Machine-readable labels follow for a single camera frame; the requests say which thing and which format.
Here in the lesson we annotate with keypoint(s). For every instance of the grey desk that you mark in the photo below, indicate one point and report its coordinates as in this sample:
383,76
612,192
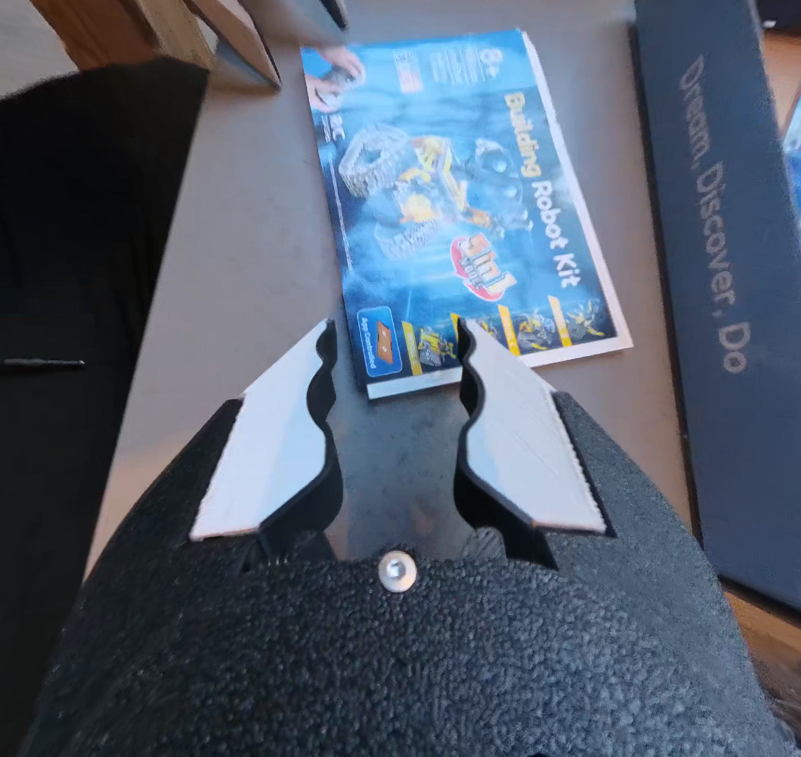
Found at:
250,237

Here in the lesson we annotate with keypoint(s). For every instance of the printed instruction booklet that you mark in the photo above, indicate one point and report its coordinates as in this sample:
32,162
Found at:
438,206

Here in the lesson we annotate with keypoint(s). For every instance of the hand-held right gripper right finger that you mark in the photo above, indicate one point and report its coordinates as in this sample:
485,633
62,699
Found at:
532,456

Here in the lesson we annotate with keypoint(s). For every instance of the person's black garment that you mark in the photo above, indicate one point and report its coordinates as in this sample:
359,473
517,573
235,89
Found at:
75,269

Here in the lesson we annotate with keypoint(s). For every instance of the blue robot kit box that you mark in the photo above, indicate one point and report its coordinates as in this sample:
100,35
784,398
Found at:
719,206

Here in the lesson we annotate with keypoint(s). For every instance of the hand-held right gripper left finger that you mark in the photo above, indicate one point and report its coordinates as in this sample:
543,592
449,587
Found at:
269,456

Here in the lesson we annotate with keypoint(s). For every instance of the wooden post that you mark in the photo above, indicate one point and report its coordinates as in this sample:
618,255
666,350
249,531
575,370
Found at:
94,6

